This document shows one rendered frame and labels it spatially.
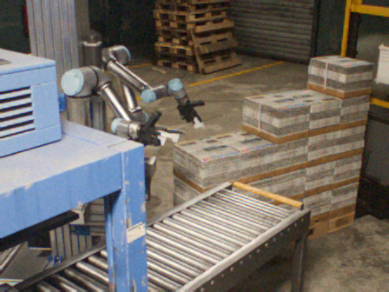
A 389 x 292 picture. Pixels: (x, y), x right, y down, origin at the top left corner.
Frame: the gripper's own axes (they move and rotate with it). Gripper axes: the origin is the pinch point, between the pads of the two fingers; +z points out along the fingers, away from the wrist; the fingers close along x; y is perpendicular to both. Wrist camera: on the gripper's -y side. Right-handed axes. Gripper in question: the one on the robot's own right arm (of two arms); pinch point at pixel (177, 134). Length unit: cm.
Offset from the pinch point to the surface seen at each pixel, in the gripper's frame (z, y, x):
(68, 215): 27, 5, 97
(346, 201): 34, 74, -199
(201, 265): 29, 48, 22
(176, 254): 16, 47, 19
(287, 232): 47, 44, -29
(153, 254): 7, 48, 24
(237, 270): 41, 51, 10
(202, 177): -27, 42, -76
